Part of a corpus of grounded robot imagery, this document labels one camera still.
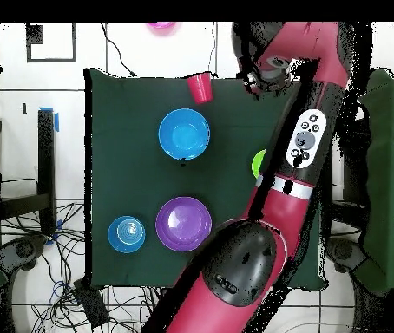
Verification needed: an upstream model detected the small green bowl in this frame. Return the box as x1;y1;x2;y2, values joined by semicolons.
251;148;267;180

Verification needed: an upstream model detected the black equipment base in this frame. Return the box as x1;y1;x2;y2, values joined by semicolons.
325;237;368;275
0;235;47;271

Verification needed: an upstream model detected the purple bowl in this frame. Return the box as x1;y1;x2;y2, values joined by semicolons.
154;196;213;253

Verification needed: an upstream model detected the black metal stand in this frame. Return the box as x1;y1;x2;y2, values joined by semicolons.
0;108;60;235
332;103;371;232

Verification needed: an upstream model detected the small blue bowl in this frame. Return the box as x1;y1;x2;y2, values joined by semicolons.
107;215;147;254

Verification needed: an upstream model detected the large pink bowl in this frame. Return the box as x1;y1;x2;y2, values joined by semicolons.
147;22;179;36

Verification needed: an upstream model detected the red cup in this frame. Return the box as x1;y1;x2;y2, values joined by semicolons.
186;71;214;106

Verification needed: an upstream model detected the large blue bowl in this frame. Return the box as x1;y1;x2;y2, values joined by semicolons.
157;108;212;161

